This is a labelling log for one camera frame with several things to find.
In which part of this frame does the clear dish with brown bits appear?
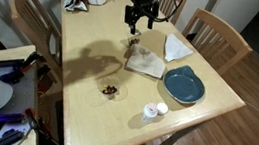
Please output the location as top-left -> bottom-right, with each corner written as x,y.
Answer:
97,75 -> 128,101

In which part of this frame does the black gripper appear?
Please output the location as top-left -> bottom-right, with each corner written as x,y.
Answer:
124,0 -> 168,35

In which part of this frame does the left side wooden chair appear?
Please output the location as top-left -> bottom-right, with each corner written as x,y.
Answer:
10,0 -> 63,81

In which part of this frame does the wooden dining chair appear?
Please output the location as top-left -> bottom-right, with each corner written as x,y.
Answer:
182,8 -> 252,75
156,0 -> 186,25

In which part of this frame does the beige cloth towel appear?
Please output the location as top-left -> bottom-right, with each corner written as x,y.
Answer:
126,44 -> 166,78

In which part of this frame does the near wooden dining chair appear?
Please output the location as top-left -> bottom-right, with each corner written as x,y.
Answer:
156,0 -> 186,25

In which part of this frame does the clear cup with brown snack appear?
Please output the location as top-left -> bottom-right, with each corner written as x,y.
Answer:
120,29 -> 142,47

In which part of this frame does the far wooden dining chair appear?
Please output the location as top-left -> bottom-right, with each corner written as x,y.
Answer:
182,8 -> 252,75

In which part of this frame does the white pill bottle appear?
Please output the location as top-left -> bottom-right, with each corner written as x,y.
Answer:
142,102 -> 158,123

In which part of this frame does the blue ceramic plate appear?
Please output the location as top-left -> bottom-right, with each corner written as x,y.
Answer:
163,66 -> 206,104

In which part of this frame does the white bottle cap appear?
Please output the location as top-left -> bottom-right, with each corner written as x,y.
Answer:
156,102 -> 169,115

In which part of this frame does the white paper napkin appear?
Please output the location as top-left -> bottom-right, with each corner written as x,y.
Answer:
164,34 -> 193,62

